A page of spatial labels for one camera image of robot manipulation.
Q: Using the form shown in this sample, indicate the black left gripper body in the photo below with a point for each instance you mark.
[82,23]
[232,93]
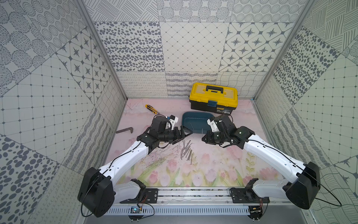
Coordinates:
[179,134]

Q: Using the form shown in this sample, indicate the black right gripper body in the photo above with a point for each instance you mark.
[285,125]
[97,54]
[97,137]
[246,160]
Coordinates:
[217,137]

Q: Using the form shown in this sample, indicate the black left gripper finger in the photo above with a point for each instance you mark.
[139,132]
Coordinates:
[178,140]
[183,132]

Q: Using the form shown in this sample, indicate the teal plastic storage box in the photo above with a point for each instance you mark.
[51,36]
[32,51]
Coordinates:
[193,120]

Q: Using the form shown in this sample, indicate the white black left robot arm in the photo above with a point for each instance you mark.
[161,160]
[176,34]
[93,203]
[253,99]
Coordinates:
[99,189]

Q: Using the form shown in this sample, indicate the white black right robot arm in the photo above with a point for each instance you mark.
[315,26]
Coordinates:
[301,182]

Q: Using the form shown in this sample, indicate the steel nail pile left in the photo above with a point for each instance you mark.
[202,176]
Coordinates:
[183,150]

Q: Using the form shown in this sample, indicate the steel nail pile middle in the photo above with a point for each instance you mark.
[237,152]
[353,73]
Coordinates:
[188,147]

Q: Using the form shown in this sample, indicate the steel nail pile right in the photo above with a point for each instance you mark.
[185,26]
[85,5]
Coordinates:
[188,158]

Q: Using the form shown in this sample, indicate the yellow black utility knife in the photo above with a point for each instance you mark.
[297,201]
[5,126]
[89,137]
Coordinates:
[152,109]

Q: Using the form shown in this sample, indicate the dark metal hex key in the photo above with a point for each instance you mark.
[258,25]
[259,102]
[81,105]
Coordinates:
[125,129]

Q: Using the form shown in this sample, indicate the yellow black toolbox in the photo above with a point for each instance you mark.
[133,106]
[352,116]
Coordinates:
[213,98]

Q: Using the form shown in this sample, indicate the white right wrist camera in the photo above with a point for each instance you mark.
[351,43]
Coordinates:
[213,125]

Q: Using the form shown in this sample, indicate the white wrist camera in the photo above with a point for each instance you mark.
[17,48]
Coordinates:
[172,120]
[213,125]

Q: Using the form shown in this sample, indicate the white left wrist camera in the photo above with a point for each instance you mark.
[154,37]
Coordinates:
[172,120]

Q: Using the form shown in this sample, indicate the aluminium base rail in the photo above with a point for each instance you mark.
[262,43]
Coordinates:
[196,195]

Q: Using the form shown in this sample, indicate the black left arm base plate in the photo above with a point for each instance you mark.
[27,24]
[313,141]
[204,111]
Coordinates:
[148,195]

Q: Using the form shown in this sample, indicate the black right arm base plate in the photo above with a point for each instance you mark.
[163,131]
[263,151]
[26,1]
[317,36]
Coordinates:
[246,194]

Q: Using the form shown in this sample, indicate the white perforated cable duct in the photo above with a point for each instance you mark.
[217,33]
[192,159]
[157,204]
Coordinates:
[180,210]

